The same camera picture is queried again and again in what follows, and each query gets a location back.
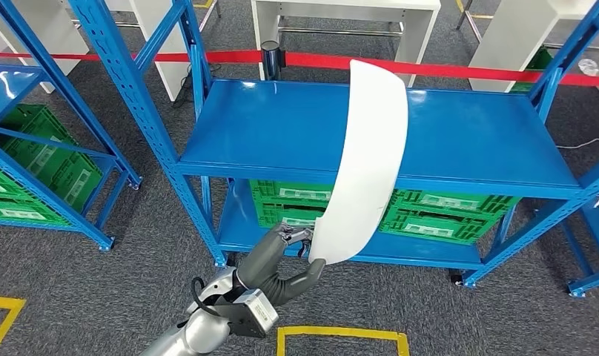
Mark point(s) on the white table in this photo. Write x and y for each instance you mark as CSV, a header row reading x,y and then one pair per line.
x,y
167,78
54,34
506,49
417,44

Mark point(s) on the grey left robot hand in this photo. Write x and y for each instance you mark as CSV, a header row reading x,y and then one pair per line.
x,y
265,255

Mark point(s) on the steel table frame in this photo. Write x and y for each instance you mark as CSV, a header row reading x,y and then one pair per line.
x,y
560,45
132,23

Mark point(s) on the white curved plastic part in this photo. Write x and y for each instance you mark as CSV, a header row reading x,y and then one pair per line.
x,y
368,162

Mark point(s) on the red barrier belt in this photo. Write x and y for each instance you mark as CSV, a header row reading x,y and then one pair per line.
x,y
319,61

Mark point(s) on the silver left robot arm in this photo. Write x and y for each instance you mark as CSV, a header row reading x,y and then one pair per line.
x,y
201,334

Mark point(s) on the blue metal shelf rack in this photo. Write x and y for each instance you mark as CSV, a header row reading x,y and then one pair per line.
x,y
280,128
10,83
589,282

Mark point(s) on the black barrier post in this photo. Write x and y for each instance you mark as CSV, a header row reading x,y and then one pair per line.
x,y
270,61

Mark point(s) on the yellow floor tape square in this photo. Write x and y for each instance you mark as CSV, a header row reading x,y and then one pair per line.
x,y
339,331
5,302

